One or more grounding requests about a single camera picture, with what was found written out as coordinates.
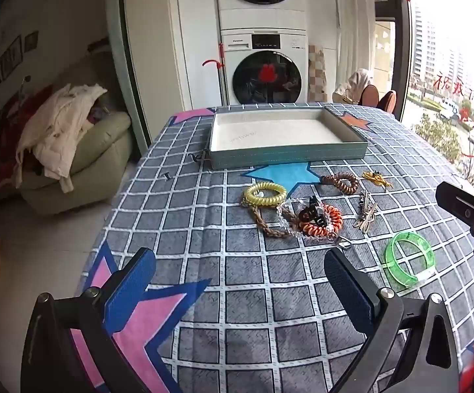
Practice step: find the pale green sofa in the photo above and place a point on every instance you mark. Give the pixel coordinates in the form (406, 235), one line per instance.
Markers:
(97, 151)

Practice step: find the red blanket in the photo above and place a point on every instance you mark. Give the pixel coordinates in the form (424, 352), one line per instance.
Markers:
(7, 131)

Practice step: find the mop pole with red hook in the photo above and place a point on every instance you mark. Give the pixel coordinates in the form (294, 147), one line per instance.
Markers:
(216, 64)

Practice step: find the grey checkered star tablecloth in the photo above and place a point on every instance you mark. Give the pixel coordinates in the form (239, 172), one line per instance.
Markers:
(220, 233)

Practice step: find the tall white cabinet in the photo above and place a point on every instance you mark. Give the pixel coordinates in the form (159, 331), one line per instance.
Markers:
(171, 49)

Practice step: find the dark window frame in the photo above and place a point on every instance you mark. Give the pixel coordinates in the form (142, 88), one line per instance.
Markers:
(396, 28)

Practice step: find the beige bag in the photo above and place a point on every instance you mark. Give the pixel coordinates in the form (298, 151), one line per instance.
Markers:
(353, 86)

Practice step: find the red window sticker lettering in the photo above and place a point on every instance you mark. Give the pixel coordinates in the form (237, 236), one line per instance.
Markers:
(466, 106)

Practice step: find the silver spiked hair clip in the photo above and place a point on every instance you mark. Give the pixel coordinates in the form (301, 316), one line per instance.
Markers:
(366, 206)

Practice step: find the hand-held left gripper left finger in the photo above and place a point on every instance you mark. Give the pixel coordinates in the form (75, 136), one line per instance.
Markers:
(132, 282)

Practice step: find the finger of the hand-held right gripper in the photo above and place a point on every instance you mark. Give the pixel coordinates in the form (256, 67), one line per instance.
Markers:
(458, 200)

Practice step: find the large framed wall picture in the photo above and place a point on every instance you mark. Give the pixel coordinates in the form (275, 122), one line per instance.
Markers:
(11, 55)

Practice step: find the cream clothes pile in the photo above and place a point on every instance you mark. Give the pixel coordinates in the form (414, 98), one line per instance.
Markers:
(60, 131)

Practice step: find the black hair claw clip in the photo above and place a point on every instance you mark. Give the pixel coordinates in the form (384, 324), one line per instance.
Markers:
(308, 213)

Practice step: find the small black binder clip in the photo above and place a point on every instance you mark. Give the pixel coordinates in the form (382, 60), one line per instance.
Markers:
(166, 176)

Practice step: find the teal tray box white inside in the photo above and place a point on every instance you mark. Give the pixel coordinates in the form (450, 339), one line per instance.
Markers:
(277, 131)

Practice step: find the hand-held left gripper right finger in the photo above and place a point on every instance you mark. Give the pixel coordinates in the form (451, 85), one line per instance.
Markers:
(349, 290)

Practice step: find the small metal carabiner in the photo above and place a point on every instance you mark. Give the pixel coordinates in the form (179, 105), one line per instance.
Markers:
(343, 242)

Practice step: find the brown checkered board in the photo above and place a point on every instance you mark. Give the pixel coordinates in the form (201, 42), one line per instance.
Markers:
(318, 73)

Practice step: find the green translucent bangle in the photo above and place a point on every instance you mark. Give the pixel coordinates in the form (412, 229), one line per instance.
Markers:
(392, 266)

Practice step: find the white front-load washing machine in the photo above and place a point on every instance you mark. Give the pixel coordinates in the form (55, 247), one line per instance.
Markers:
(267, 45)

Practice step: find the brown chair back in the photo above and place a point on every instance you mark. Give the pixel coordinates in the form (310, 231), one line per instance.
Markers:
(388, 101)
(370, 96)

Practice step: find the small black hair pin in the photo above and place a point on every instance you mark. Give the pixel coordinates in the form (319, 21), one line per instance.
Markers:
(200, 157)

